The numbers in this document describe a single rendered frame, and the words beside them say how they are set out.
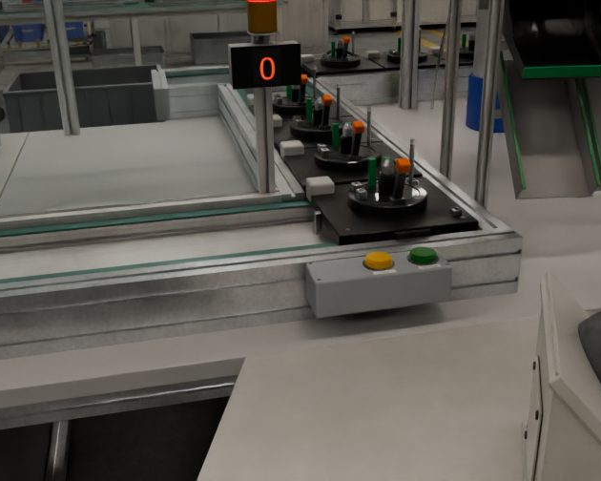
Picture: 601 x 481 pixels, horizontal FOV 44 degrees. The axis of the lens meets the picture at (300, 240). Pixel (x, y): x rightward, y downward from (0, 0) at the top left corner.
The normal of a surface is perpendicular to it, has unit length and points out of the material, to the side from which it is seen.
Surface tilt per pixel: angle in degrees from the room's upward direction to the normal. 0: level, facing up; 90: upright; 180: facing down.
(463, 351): 0
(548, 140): 45
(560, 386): 90
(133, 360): 0
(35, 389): 90
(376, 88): 90
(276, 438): 0
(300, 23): 90
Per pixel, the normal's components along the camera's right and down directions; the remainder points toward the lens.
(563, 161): 0.01, -0.37
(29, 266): -0.02, -0.91
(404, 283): 0.22, 0.39
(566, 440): -0.25, 0.40
